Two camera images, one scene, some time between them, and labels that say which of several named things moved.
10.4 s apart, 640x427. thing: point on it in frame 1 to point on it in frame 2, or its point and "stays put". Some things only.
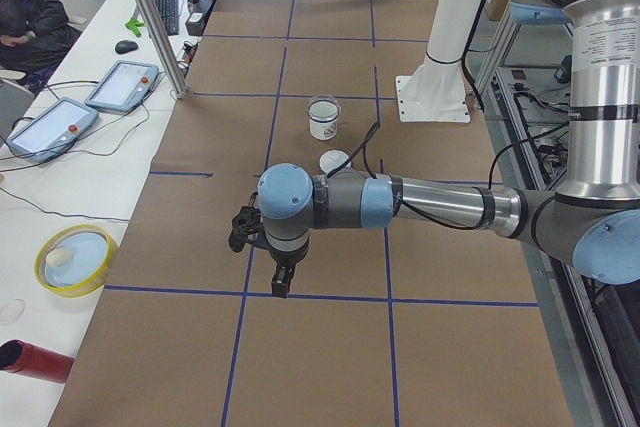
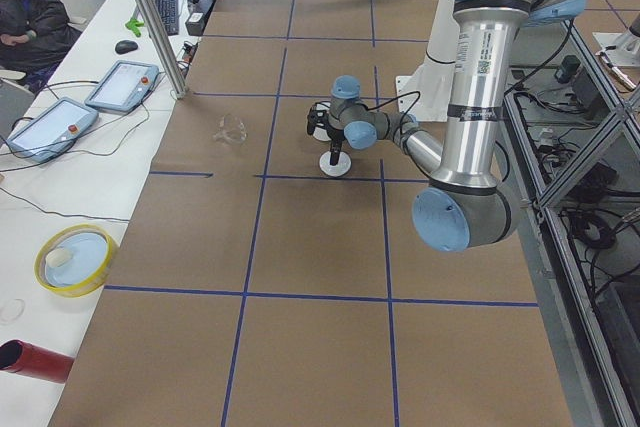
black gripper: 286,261 to 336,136
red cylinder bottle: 19,356 stays put
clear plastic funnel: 324,107 to 231,130
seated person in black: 35,29 stays put
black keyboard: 167,2 stays put
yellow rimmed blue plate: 76,261 stays put
